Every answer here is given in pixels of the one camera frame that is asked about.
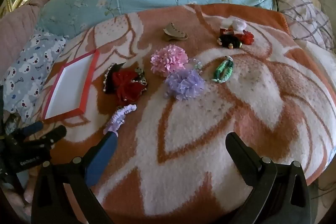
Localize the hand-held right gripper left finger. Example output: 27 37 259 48
31 131 118 224

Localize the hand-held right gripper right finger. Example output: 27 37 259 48
225 132 311 224

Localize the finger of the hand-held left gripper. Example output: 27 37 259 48
21 121 44 137
39 125 67 147

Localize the lilac ruffled scrunchie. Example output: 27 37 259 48
103 104 137 136

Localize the red and white box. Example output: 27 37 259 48
42 49 101 120

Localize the red and black bow clip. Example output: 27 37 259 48
104 63 149 102

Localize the pink flower scrunchie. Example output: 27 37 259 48
150 46 189 77

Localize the beige hair claw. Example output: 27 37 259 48
161 22 189 41

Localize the orange and white blanket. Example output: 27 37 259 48
39 4 336 224

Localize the grey koala print pillow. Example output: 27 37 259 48
1 30 67 122

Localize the green crochet hair clip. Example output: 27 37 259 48
211 55 234 83

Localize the purple flower scrunchie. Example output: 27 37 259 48
164 69 205 101

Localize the pink quilted cloth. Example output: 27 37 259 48
0 0 50 83

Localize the black beaded scrunchie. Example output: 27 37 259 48
217 34 244 50

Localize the plaid pillow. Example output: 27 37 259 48
273 0 335 51

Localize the red flower hair tie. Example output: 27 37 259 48
240 30 255 45

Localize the white pompom hair tie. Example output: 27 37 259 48
231 18 247 31

